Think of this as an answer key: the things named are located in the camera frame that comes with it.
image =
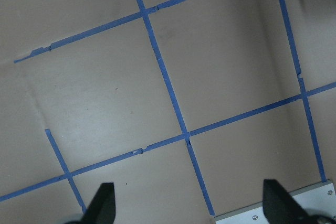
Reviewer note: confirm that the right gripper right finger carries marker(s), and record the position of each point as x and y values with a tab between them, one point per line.
279	206

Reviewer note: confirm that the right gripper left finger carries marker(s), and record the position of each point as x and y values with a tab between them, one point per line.
102	208

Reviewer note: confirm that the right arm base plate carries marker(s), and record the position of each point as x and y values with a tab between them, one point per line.
311	204

